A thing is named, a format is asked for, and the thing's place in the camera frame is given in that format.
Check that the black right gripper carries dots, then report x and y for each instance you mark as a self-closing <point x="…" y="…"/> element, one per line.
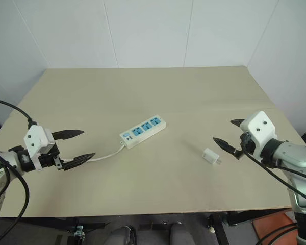
<point x="248" y="145"/>

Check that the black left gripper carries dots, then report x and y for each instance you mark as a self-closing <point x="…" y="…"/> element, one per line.
<point x="48" y="158"/>

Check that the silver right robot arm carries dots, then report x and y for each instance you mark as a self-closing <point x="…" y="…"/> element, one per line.
<point x="293" y="155"/>

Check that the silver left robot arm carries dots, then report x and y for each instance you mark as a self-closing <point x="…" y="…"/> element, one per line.
<point x="7" y="158"/>

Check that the white plug adapter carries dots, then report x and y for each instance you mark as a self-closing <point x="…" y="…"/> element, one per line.
<point x="210" y="156"/>

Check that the white power strip blue sockets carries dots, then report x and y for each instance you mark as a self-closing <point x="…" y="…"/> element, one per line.
<point x="142" y="131"/>

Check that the orange floor mat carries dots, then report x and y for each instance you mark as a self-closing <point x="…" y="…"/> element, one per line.
<point x="275" y="229"/>

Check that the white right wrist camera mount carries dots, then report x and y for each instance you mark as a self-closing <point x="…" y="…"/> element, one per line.
<point x="260" y="127"/>

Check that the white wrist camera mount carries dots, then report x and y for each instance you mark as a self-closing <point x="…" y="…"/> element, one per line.
<point x="35" y="139"/>
<point x="260" y="127"/>

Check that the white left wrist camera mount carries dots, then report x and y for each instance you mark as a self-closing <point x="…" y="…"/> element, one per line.
<point x="35" y="139"/>

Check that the black table frame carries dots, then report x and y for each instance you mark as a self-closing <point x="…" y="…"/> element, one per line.
<point x="220" y="229"/>

